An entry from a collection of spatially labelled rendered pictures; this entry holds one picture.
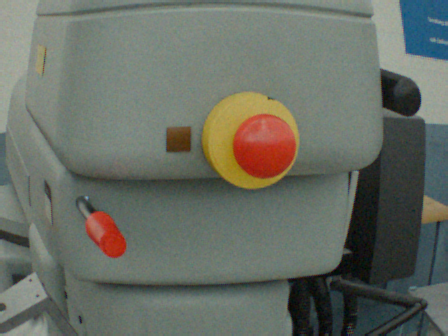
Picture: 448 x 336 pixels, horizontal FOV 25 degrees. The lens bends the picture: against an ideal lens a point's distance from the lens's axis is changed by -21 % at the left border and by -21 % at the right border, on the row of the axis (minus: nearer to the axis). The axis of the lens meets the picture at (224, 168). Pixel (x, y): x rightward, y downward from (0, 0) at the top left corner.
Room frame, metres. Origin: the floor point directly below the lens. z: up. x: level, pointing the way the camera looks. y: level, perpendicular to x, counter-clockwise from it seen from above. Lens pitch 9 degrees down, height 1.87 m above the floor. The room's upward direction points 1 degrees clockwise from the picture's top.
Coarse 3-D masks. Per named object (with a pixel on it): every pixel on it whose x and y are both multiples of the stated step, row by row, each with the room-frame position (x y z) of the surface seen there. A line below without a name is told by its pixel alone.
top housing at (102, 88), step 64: (64, 0) 0.88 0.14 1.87; (128, 0) 0.79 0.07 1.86; (192, 0) 0.80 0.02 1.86; (256, 0) 0.81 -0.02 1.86; (320, 0) 0.83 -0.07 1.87; (64, 64) 0.82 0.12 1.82; (128, 64) 0.79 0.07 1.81; (192, 64) 0.80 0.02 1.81; (256, 64) 0.81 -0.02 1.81; (320, 64) 0.82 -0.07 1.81; (64, 128) 0.81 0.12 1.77; (128, 128) 0.79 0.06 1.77; (192, 128) 0.80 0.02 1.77; (320, 128) 0.82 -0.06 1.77
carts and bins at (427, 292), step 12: (420, 288) 3.64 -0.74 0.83; (432, 288) 3.62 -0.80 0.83; (444, 288) 3.59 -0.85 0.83; (432, 300) 3.44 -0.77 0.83; (444, 300) 3.41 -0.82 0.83; (432, 312) 3.27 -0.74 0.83; (444, 312) 3.24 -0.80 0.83; (408, 324) 3.63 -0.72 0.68; (432, 324) 3.17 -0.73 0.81; (444, 324) 3.09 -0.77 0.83
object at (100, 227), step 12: (84, 204) 0.84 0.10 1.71; (84, 216) 0.83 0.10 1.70; (96, 216) 0.78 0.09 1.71; (108, 216) 0.78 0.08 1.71; (96, 228) 0.76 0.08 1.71; (108, 228) 0.75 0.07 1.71; (96, 240) 0.75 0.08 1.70; (108, 240) 0.74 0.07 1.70; (120, 240) 0.74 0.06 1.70; (108, 252) 0.74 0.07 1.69; (120, 252) 0.74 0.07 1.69
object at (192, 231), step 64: (64, 192) 0.87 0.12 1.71; (128, 192) 0.88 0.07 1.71; (192, 192) 0.90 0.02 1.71; (256, 192) 0.91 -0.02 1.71; (320, 192) 0.92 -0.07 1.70; (64, 256) 0.88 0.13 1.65; (128, 256) 0.88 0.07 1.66; (192, 256) 0.90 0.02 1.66; (256, 256) 0.91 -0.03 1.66; (320, 256) 0.93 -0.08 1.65
